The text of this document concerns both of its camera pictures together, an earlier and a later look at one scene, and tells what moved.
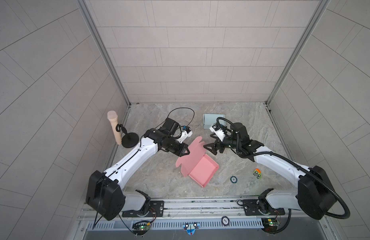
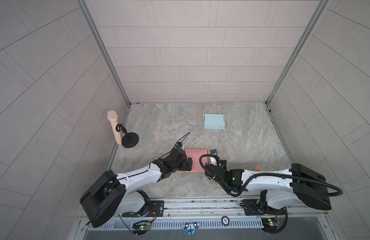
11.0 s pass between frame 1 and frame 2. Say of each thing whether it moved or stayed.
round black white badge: stayed
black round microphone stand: stayed
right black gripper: moved
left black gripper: moved
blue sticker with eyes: stayed
